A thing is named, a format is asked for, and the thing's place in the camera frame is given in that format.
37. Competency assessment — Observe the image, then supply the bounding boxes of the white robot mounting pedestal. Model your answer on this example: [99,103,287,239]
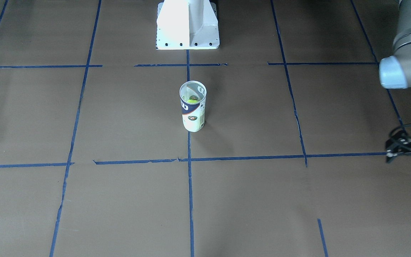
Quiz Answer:
[156,0,220,50]

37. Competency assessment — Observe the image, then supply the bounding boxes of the clear tennis ball can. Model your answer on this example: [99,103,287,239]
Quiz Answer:
[179,80,207,133]

